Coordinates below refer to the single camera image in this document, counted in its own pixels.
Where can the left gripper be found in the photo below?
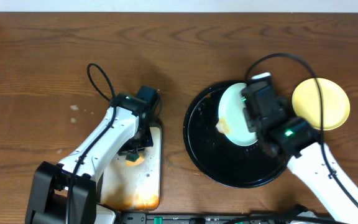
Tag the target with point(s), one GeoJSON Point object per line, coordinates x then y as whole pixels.
{"type": "Point", "coordinates": [137, 148]}

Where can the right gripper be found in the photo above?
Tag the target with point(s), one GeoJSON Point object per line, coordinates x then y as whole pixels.
{"type": "Point", "coordinates": [249, 117]}

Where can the yellow plate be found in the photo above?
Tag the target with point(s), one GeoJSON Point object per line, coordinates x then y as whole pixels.
{"type": "Point", "coordinates": [323, 103]}

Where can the light blue plate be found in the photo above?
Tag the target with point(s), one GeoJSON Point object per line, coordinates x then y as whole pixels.
{"type": "Point", "coordinates": [231, 120]}

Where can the green yellow sponge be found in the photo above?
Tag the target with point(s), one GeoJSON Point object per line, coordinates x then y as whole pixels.
{"type": "Point", "coordinates": [134, 159]}

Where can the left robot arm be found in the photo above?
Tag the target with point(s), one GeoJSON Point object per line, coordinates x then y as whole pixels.
{"type": "Point", "coordinates": [66, 192]}

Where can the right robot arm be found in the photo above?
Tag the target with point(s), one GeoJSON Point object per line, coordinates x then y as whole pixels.
{"type": "Point", "coordinates": [307, 155]}

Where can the round black tray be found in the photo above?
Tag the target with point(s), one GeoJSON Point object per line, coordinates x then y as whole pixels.
{"type": "Point", "coordinates": [215, 155]}

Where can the rectangular soapy metal tray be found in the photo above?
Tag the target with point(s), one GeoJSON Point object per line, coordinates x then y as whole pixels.
{"type": "Point", "coordinates": [128, 186]}

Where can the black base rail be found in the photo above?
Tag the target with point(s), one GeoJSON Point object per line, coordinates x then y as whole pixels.
{"type": "Point", "coordinates": [166, 218]}

